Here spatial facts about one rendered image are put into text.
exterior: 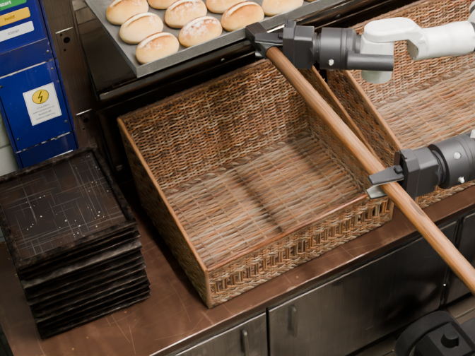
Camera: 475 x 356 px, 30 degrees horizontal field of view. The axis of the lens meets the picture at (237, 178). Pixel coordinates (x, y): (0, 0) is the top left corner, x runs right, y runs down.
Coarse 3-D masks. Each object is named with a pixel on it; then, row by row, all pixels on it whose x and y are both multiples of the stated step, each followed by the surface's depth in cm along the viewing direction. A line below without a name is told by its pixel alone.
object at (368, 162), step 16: (272, 48) 187; (288, 64) 183; (288, 80) 182; (304, 80) 180; (304, 96) 178; (320, 96) 177; (320, 112) 175; (336, 128) 171; (352, 144) 168; (368, 160) 165; (400, 192) 159; (400, 208) 158; (416, 208) 157; (416, 224) 155; (432, 224) 154; (432, 240) 153; (448, 240) 152; (448, 256) 150; (464, 272) 148
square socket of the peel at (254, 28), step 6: (252, 24) 192; (258, 24) 192; (246, 30) 192; (252, 30) 191; (258, 30) 191; (264, 30) 191; (246, 36) 194; (252, 36) 190; (252, 42) 192; (258, 42) 189; (258, 48) 190; (264, 48) 187; (264, 54) 188
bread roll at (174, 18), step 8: (184, 0) 195; (192, 0) 195; (200, 0) 197; (168, 8) 195; (176, 8) 194; (184, 8) 194; (192, 8) 195; (200, 8) 196; (168, 16) 195; (176, 16) 194; (184, 16) 195; (192, 16) 195; (168, 24) 196; (176, 24) 195; (184, 24) 196
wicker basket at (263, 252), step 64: (256, 64) 238; (128, 128) 225; (192, 128) 238; (256, 128) 248; (320, 128) 250; (192, 192) 243; (256, 192) 242; (320, 192) 241; (192, 256) 213; (256, 256) 214
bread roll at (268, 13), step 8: (264, 0) 197; (272, 0) 196; (280, 0) 196; (288, 0) 196; (296, 0) 197; (264, 8) 197; (272, 8) 196; (280, 8) 196; (288, 8) 197; (272, 16) 198
